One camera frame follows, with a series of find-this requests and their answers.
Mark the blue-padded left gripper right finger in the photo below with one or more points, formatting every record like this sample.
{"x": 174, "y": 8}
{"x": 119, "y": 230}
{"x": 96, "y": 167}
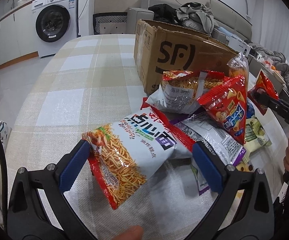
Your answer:
{"x": 254, "y": 217}

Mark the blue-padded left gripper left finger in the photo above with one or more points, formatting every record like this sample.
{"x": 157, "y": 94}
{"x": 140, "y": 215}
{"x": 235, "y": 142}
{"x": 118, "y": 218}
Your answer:
{"x": 38, "y": 208}

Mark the small red snack bag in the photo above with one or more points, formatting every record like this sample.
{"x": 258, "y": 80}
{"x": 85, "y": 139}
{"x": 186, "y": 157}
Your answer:
{"x": 263, "y": 84}

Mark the green Franzzi cookie bag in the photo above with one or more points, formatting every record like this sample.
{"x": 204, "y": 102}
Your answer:
{"x": 255, "y": 136}

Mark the clear orange bread bag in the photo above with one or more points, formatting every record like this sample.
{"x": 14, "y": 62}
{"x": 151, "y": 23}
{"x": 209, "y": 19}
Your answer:
{"x": 238, "y": 65}

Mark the white noodle snack bag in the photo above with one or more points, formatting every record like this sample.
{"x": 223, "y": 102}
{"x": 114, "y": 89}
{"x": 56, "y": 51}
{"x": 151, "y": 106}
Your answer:
{"x": 126, "y": 153}

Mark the left hand thumb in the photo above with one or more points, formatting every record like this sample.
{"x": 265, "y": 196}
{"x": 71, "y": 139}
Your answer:
{"x": 133, "y": 233}

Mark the grey clothes pile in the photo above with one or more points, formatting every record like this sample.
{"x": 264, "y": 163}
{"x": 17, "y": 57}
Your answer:
{"x": 278, "y": 58}

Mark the cream chocolate biscuit bag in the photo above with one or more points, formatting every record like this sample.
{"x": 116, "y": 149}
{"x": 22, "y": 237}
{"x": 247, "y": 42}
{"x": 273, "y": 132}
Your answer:
{"x": 245, "y": 167}

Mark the red corn cone snack bag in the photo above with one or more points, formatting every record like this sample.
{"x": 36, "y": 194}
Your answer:
{"x": 227, "y": 105}

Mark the purple-edged silver snack bag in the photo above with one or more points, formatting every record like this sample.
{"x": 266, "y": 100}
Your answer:
{"x": 200, "y": 127}

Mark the grey sofa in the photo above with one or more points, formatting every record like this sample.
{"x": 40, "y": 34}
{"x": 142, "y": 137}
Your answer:
{"x": 225, "y": 17}

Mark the grey jacket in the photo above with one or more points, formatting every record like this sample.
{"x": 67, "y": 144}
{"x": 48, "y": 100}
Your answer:
{"x": 196, "y": 16}

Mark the SF cardboard box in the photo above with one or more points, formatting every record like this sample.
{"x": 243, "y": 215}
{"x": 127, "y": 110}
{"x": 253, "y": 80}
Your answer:
{"x": 161, "y": 46}

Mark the black jacket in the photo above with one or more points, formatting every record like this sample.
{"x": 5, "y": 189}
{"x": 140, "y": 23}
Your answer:
{"x": 165, "y": 13}

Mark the white kitchen cabinet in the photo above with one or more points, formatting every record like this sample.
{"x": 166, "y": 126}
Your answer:
{"x": 17, "y": 35}

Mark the black patterned chair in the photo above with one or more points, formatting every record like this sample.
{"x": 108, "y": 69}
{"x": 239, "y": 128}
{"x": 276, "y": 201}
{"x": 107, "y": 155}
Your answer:
{"x": 109, "y": 23}

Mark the white washing machine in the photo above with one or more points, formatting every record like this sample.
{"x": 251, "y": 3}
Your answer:
{"x": 55, "y": 23}

